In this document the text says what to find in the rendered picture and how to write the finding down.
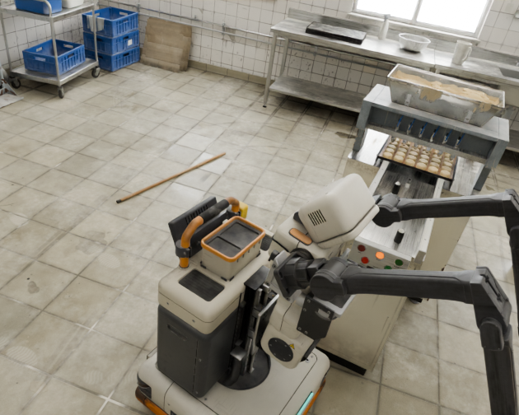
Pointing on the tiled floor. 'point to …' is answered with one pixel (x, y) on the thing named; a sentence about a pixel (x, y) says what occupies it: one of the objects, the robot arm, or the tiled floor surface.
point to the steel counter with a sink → (497, 64)
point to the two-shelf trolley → (53, 44)
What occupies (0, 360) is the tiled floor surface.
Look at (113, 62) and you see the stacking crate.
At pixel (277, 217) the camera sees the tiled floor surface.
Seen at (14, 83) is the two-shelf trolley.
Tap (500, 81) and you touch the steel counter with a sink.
